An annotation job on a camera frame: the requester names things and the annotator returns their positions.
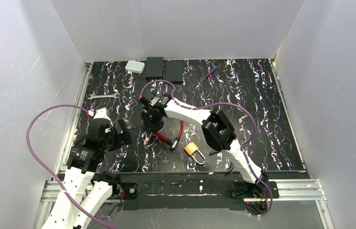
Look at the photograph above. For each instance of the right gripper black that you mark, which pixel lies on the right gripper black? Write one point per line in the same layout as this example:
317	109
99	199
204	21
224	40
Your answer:
152	123

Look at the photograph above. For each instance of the white rectangular box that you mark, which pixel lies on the white rectangular box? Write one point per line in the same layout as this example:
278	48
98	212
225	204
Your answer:
135	66

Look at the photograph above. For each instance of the silver open-end wrench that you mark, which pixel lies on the silver open-end wrench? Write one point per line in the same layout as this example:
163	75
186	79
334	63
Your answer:
114	95

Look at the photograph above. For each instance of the brass padlock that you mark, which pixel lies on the brass padlock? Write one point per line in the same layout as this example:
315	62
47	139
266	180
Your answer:
193	151

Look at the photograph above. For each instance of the red blue screwdriver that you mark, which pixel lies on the red blue screwdriver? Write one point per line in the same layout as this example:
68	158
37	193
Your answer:
212	71

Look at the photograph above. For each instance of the black box left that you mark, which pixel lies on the black box left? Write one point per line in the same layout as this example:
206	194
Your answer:
154	68

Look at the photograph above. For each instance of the black box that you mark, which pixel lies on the black box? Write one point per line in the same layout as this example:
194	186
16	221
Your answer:
154	68
174	71

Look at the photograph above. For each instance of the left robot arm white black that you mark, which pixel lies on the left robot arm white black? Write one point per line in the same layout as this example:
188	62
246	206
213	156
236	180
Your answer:
84	194

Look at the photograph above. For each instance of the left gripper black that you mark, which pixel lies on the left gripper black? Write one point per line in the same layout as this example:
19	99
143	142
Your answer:
123	134

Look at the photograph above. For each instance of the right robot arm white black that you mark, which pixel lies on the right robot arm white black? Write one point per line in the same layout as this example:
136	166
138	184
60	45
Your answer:
218	132

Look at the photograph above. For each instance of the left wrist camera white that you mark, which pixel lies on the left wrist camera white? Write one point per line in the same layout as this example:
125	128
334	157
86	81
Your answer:
102	113

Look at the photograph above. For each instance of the silver key bunch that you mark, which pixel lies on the silver key bunch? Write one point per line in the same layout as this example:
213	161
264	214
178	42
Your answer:
146	138

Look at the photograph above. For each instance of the black box right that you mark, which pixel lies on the black box right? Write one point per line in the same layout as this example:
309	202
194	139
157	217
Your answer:
174	71

